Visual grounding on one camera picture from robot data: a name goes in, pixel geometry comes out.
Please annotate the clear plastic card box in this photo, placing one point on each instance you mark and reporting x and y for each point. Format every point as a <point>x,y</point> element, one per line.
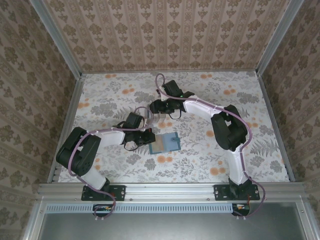
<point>151,122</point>

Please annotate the beige card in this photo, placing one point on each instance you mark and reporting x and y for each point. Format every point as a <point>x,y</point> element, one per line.
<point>158,146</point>

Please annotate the teal card holder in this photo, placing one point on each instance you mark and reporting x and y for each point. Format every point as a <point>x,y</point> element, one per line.
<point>171,145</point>

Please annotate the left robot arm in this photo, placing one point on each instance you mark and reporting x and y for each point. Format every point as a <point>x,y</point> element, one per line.
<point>80,155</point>

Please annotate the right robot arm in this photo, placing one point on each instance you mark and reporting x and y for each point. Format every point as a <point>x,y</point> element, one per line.
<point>230,130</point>

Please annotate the floral tablecloth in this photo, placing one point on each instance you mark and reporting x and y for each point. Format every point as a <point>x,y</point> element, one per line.
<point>100,85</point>

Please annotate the aluminium front beam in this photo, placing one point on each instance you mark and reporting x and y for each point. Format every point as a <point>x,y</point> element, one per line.
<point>170,191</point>

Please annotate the small black electronics board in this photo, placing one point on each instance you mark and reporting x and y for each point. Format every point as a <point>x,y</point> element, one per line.
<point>102,208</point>
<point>241,207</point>

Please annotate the grey metal sheet panel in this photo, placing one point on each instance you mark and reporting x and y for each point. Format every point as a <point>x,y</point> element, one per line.
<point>175,227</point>

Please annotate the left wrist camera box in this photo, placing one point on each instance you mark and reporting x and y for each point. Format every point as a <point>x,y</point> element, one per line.
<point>145,118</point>

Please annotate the aluminium rear rail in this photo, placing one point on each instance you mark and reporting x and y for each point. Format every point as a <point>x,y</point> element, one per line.
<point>125,72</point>

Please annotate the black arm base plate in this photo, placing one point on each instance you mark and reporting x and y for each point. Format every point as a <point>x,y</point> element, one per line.
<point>221,192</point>
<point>120,192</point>

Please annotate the aluminium side rail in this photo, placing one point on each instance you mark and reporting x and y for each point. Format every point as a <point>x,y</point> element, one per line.
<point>275,125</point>
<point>68,125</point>

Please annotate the aluminium corner post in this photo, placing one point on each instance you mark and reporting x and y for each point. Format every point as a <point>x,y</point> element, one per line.
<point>279,37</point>
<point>60,40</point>

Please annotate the aluminium frame leg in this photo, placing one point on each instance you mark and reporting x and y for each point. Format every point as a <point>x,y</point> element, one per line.
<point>32,225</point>
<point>308,220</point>

